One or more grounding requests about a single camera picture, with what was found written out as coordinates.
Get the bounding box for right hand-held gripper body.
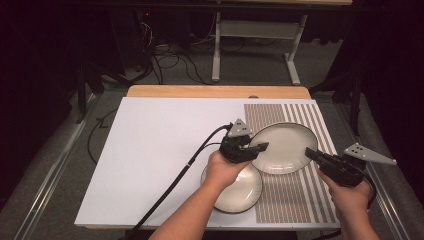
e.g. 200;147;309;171
319;142;398;188

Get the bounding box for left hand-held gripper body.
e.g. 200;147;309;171
218;118;260;165

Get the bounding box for white plate with dark rim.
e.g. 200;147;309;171
249;121;319;175
200;163;264;215

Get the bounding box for person's left hand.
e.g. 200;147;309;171
203;150;254;192

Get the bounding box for person's right hand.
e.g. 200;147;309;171
318;169;373;212

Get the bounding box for striped beige place mat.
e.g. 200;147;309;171
243;102;341;224

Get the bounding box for black stand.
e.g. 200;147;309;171
75;62;105;125
308;66;365;136

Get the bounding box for white table cover board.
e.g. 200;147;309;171
73;96;342;231

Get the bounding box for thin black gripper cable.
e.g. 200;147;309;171
188;142;223;166

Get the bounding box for metal floor rail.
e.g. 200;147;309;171
336;103;414;240
13;96;98;240

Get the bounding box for thick black gripper cable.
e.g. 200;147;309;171
119;123;234;240

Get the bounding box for white table frame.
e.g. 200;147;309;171
211;0;353;86

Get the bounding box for floor cable bundle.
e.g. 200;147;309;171
134;9;216;86

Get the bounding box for black floor cable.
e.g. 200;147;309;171
87;108;118;165

